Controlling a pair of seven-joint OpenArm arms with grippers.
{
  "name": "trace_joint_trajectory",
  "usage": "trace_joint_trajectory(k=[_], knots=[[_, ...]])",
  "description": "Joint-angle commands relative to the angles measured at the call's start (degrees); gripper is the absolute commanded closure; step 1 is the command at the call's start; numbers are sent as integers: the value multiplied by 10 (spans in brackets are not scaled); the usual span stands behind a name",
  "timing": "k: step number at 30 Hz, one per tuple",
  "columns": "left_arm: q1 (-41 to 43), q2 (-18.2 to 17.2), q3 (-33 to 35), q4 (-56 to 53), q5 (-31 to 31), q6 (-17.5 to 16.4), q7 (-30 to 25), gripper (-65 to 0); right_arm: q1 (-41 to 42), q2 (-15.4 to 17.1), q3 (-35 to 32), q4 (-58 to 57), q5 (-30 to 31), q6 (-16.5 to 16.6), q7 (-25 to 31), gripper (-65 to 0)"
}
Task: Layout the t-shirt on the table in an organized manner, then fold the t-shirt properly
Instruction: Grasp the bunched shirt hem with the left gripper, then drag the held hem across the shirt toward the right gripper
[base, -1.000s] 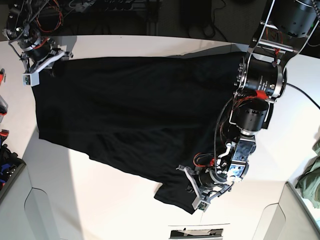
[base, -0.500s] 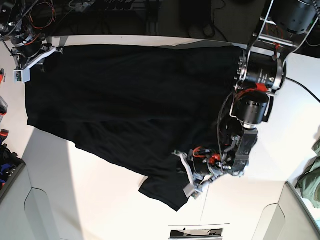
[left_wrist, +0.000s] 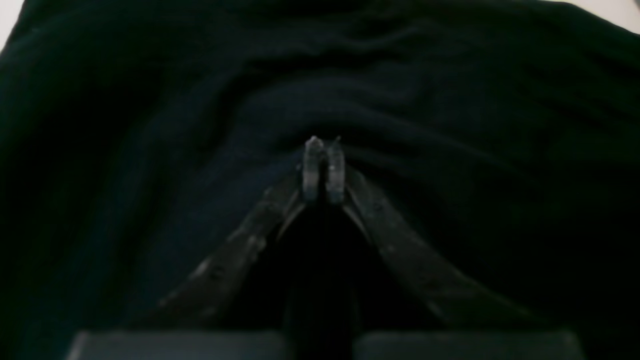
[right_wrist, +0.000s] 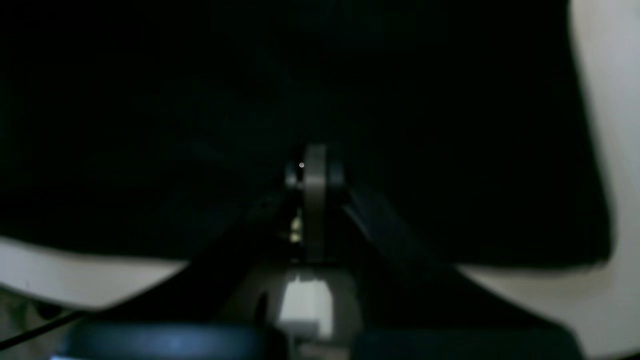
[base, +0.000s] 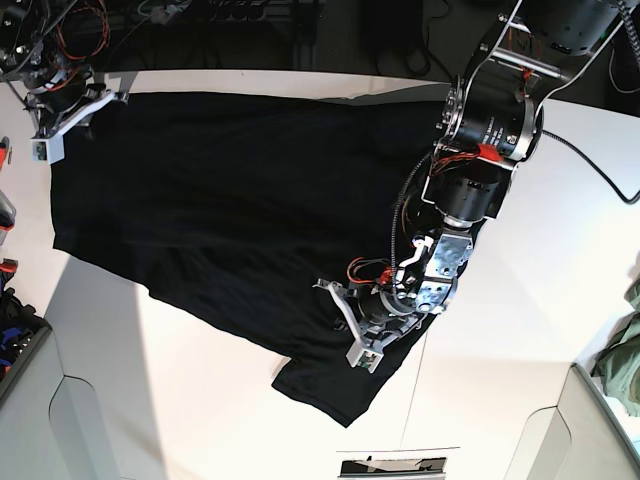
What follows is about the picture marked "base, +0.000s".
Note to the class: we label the green cloth pile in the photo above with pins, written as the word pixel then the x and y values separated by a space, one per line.
pixel 617 365

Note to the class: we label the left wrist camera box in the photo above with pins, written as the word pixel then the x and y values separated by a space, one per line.
pixel 361 356

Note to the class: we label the white paper sheet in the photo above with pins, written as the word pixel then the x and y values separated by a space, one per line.
pixel 412 464

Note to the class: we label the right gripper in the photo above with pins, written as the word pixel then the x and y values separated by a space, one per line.
pixel 60 101

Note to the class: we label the grey bin with clothes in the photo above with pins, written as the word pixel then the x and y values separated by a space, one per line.
pixel 23 331

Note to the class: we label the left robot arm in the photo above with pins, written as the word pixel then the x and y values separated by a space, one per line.
pixel 491 122

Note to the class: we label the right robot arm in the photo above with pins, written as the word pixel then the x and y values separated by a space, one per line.
pixel 50 52

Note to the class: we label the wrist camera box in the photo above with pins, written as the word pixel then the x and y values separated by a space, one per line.
pixel 50 150
pixel 361 356

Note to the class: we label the black t-shirt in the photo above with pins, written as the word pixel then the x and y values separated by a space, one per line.
pixel 231 207

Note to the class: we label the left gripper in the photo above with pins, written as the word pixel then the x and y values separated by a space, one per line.
pixel 370 313

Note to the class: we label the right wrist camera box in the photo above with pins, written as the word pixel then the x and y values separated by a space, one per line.
pixel 50 150

